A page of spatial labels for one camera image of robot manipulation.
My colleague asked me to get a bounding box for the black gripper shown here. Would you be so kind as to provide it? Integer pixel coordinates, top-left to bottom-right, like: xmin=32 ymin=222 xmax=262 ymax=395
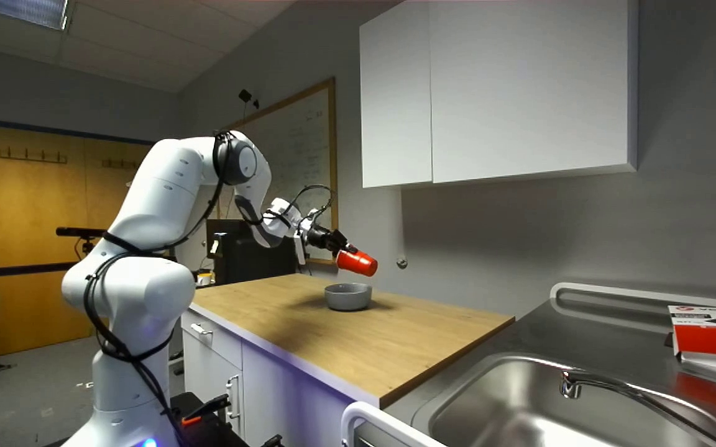
xmin=302 ymin=222 xmax=353 ymax=257

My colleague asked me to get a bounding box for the red plastic cup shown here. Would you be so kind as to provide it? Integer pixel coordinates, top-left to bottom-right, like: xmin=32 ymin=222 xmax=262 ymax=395
xmin=337 ymin=245 xmax=382 ymax=277

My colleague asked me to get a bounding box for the black robot base box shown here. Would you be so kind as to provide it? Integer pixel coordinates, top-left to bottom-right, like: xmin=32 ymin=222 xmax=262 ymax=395
xmin=170 ymin=390 xmax=252 ymax=447

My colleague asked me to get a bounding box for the grey bowl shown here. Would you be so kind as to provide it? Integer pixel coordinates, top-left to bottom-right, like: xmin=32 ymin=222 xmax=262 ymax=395
xmin=324 ymin=279 xmax=377 ymax=313

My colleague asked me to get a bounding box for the black computer monitor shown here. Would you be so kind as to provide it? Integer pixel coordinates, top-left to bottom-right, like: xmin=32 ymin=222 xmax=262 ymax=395
xmin=204 ymin=215 xmax=298 ymax=287

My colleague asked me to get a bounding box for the wood framed whiteboard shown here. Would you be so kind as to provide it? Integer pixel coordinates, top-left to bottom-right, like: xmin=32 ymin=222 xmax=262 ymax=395
xmin=230 ymin=75 xmax=342 ymax=268

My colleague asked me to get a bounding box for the white base cabinet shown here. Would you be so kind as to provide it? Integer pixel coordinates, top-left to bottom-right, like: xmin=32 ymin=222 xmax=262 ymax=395
xmin=180 ymin=308 xmax=363 ymax=447

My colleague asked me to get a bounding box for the stainless steel sink unit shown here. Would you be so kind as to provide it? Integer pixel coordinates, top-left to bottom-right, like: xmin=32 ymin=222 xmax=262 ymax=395
xmin=383 ymin=298 xmax=716 ymax=447

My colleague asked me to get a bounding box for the yellow wooden door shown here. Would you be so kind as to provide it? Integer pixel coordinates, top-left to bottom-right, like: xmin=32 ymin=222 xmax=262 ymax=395
xmin=0 ymin=120 xmax=154 ymax=359

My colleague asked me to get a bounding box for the red and white box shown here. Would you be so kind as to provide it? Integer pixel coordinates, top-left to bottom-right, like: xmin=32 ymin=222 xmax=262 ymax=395
xmin=668 ymin=303 xmax=716 ymax=363

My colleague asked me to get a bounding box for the ceiling light panel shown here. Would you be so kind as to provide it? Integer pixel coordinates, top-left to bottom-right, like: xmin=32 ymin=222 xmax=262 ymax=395
xmin=0 ymin=0 xmax=76 ymax=34

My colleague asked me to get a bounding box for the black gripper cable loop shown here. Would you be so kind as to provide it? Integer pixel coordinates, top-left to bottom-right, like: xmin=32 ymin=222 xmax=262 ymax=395
xmin=288 ymin=183 xmax=338 ymax=229

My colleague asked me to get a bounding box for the short white tubular rail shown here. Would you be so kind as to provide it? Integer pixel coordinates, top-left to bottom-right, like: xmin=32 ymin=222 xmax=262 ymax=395
xmin=338 ymin=400 xmax=449 ymax=447

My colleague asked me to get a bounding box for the white wall cabinet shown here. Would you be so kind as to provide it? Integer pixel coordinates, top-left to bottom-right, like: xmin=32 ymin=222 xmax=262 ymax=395
xmin=358 ymin=0 xmax=643 ymax=191

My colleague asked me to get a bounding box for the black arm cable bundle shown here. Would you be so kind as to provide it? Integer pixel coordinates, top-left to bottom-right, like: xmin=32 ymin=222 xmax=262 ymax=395
xmin=83 ymin=233 xmax=180 ymax=418

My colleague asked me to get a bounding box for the black camera stand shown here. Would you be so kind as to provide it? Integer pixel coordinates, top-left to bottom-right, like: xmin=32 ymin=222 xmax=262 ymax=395
xmin=0 ymin=222 xmax=109 ymax=279

